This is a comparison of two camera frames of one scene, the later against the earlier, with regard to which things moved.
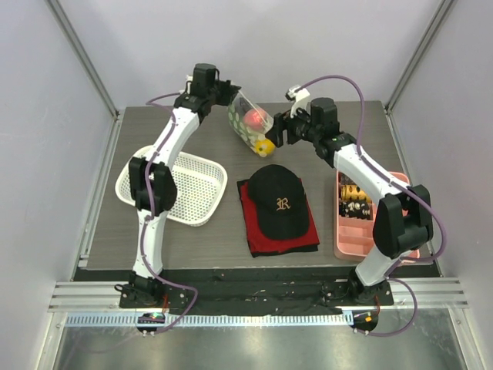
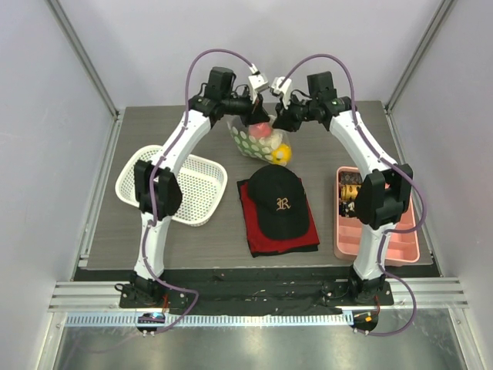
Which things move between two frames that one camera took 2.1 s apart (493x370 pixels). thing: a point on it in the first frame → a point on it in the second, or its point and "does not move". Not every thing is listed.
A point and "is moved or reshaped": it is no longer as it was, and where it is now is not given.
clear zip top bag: (252, 122) is moved or reshaped
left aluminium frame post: (92, 72) does not move
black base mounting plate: (251, 290) does not move
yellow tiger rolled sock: (352, 192) does not move
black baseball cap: (278, 193) does not move
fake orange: (265, 146) → (283, 153)
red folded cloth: (262, 246) does not move
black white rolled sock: (355, 208) does not move
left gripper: (229, 91) → (256, 113)
